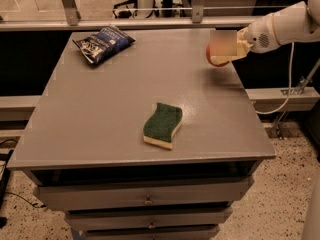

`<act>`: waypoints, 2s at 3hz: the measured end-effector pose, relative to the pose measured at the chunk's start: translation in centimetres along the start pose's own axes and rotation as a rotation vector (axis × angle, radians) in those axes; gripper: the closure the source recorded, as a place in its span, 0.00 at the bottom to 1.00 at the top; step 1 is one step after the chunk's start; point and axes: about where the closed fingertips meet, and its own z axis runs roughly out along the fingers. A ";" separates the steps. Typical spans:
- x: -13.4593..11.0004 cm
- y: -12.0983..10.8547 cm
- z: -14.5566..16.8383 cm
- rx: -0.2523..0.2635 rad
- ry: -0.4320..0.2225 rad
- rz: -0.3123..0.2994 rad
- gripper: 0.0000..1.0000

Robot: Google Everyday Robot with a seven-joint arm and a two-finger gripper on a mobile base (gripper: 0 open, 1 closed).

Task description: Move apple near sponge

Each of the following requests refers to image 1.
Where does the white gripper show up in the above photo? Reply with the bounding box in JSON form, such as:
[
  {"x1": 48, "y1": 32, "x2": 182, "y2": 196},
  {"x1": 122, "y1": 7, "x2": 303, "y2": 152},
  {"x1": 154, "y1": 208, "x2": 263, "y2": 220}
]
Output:
[{"x1": 209, "y1": 13, "x2": 280, "y2": 66}]

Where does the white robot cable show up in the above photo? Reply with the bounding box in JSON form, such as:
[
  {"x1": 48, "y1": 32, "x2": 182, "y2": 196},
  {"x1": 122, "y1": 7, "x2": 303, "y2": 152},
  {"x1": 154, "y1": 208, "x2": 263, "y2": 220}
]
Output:
[{"x1": 255, "y1": 42, "x2": 296, "y2": 116}]

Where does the blue chip bag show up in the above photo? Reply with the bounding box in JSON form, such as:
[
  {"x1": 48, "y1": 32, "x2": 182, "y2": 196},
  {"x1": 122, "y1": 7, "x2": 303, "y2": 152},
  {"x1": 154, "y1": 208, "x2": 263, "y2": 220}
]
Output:
[{"x1": 73, "y1": 26, "x2": 135, "y2": 65}]

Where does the metal railing frame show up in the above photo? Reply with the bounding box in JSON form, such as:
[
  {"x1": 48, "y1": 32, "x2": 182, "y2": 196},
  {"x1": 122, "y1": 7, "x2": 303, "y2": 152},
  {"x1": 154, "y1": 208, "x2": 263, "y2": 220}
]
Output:
[{"x1": 0, "y1": 0, "x2": 320, "y2": 122}]

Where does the grey drawer cabinet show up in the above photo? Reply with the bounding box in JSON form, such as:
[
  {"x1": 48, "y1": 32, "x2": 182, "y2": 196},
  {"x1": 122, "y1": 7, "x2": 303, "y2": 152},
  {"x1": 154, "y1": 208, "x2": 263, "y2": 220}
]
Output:
[{"x1": 8, "y1": 29, "x2": 275, "y2": 240}]

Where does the green yellow sponge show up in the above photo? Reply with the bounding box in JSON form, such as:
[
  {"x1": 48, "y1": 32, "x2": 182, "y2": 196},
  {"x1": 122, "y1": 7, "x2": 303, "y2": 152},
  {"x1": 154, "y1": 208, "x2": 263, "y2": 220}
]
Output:
[{"x1": 143, "y1": 103, "x2": 183, "y2": 150}]

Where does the red apple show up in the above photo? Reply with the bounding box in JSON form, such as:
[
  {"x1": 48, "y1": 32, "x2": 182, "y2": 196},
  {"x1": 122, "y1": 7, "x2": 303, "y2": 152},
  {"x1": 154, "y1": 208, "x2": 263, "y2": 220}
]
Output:
[{"x1": 206, "y1": 46, "x2": 229, "y2": 67}]

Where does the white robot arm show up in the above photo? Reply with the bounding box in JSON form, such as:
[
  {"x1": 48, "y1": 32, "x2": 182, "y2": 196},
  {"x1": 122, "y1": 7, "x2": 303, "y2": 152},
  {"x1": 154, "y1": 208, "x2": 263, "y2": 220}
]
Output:
[{"x1": 206, "y1": 0, "x2": 320, "y2": 66}]

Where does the black floor cable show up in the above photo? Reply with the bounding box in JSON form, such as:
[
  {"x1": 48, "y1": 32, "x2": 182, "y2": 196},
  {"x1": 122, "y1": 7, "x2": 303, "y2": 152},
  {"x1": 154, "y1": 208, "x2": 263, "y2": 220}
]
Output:
[{"x1": 0, "y1": 137, "x2": 47, "y2": 228}]

